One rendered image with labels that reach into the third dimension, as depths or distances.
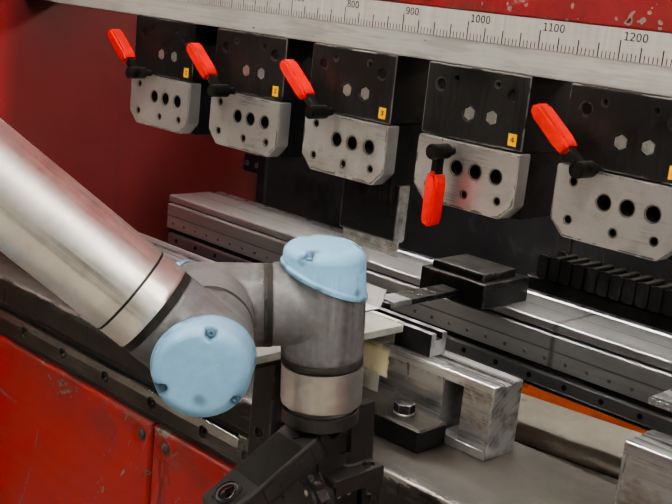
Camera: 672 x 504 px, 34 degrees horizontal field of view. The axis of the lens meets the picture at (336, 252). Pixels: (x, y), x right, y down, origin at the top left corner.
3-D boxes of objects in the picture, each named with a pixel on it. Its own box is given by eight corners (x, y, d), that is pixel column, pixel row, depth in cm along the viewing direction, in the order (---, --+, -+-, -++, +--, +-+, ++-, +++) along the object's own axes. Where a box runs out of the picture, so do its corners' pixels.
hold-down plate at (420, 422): (254, 377, 153) (256, 356, 152) (283, 370, 156) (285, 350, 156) (416, 454, 132) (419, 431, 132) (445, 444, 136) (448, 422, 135)
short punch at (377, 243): (337, 240, 149) (344, 172, 147) (347, 239, 150) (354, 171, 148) (391, 258, 142) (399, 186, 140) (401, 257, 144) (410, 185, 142)
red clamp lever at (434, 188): (415, 224, 129) (425, 142, 127) (438, 222, 132) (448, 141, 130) (427, 228, 128) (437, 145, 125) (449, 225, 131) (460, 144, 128)
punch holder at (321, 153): (300, 166, 148) (311, 42, 144) (344, 163, 154) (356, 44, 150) (381, 188, 138) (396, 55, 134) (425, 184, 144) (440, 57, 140)
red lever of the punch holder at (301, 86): (280, 55, 142) (315, 112, 139) (303, 56, 145) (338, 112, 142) (273, 65, 144) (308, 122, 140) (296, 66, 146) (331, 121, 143)
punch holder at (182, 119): (128, 120, 175) (134, 14, 171) (172, 119, 181) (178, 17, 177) (186, 135, 165) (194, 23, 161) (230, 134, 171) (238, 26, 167)
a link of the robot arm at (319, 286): (272, 231, 100) (365, 232, 101) (270, 343, 103) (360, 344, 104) (274, 256, 92) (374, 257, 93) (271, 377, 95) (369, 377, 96)
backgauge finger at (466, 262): (348, 302, 154) (352, 267, 153) (464, 280, 172) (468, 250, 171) (412, 326, 146) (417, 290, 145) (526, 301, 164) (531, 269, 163)
